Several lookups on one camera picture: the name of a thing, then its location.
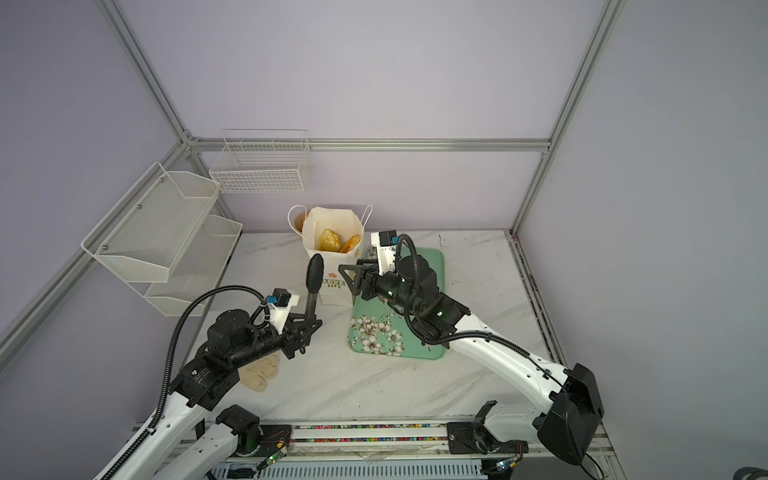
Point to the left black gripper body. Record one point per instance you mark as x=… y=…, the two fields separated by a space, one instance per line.
x=264 y=341

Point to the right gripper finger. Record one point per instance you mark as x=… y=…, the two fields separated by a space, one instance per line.
x=353 y=273
x=359 y=287

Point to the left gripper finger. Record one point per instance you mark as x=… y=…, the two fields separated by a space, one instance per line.
x=293 y=342
x=303 y=326

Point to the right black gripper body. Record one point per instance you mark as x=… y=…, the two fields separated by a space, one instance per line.
x=387 y=287

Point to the orange fake donut bread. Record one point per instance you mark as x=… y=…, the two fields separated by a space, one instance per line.
x=351 y=244

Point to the black metal tongs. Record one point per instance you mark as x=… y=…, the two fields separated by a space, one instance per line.
x=313 y=283

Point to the white paper bag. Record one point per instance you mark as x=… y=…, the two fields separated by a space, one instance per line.
x=346 y=223

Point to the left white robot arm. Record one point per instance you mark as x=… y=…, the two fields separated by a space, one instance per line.
x=197 y=385

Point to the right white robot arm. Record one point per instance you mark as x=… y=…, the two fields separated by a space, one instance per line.
x=567 y=408

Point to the green floral tray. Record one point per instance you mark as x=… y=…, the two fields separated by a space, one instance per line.
x=375 y=329

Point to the potted green plant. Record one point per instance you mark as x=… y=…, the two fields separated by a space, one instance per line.
x=299 y=222

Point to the white two-tier mesh shelf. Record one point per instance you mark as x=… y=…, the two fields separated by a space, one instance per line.
x=165 y=239

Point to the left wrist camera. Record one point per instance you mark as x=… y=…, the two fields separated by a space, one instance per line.
x=280 y=305

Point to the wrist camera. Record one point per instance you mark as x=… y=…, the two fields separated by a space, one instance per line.
x=384 y=243
x=280 y=305

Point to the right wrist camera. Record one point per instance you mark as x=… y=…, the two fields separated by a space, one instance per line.
x=384 y=243

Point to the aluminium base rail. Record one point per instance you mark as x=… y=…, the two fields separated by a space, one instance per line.
x=366 y=441

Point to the white wire basket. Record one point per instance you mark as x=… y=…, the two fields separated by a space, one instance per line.
x=263 y=161

